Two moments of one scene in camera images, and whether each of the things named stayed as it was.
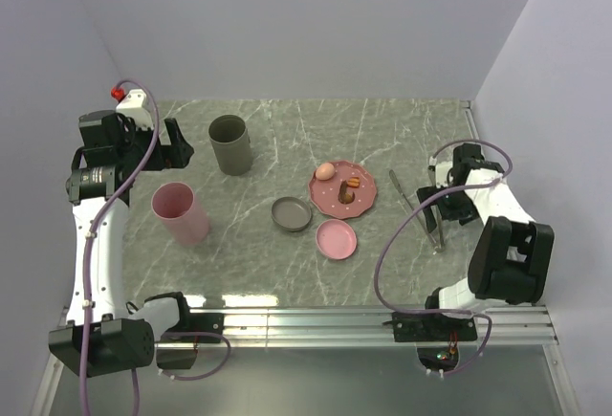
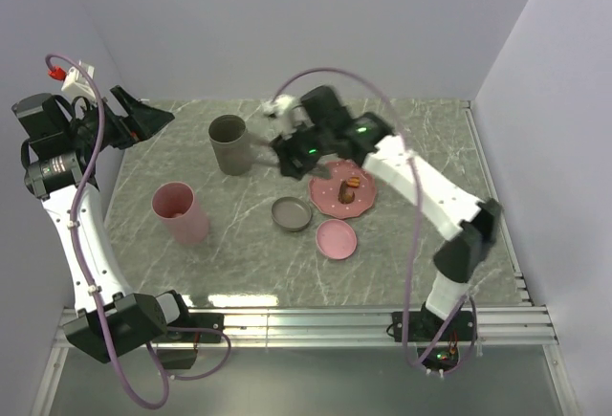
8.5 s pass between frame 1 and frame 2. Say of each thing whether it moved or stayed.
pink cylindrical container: stayed
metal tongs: moved
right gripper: moved
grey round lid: stayed
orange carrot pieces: stayed
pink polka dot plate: stayed
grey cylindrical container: stayed
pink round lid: stayed
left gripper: moved
